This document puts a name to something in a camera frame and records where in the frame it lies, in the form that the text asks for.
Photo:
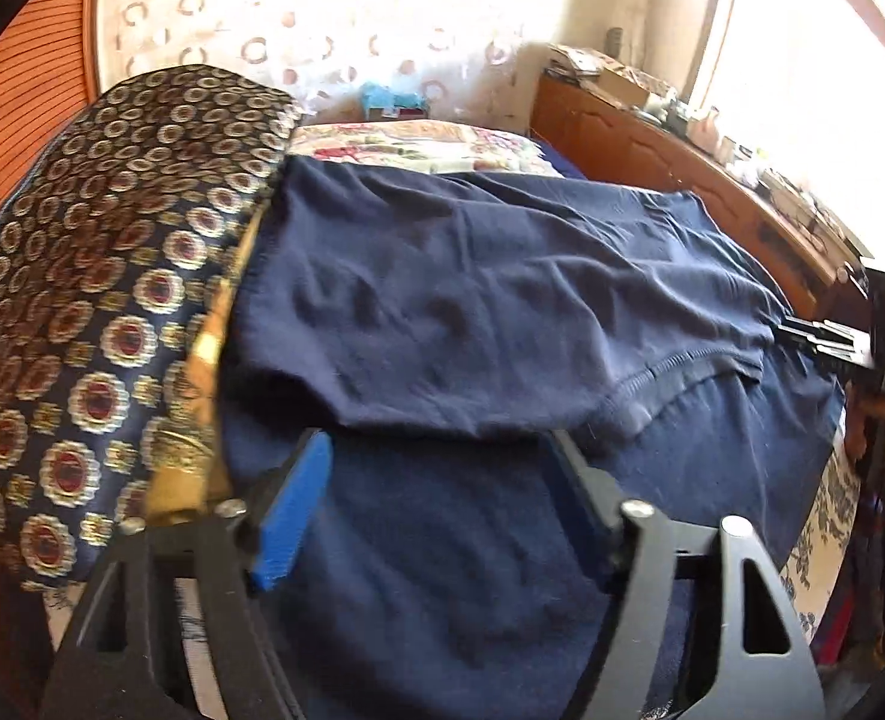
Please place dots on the person's right hand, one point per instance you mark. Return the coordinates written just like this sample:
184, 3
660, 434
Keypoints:
866, 424

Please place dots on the folded patterned cloths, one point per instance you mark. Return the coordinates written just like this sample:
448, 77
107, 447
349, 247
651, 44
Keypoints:
573, 61

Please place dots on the blue toy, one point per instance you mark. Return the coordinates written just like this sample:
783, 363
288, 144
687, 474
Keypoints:
390, 99

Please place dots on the wooden slatted wardrobe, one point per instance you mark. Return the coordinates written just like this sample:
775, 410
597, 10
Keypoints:
30, 112

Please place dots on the pink floral blanket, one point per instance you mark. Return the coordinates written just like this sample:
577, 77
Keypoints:
412, 142

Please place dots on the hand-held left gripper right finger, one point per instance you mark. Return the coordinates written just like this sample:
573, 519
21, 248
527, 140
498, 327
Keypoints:
585, 499

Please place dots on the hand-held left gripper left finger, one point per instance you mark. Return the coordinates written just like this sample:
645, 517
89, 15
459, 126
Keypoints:
292, 514

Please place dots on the white patterned window curtain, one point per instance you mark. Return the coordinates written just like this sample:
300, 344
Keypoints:
660, 7

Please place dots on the bed with blue floral sheet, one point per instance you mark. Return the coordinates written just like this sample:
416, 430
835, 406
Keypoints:
825, 517

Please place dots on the wooden framed window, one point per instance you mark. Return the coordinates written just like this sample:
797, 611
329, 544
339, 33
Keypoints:
810, 90

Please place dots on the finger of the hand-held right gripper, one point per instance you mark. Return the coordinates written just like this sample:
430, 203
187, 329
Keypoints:
817, 330
836, 356

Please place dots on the cardboard box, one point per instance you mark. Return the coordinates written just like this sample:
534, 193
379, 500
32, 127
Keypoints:
633, 86

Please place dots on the wooden cabinet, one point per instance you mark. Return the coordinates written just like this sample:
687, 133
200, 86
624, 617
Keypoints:
637, 142

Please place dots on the navy t-shirt with orange print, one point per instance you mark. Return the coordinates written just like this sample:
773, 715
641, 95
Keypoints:
450, 300

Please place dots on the dark circle-patterned pillow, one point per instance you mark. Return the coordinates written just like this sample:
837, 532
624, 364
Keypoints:
97, 277

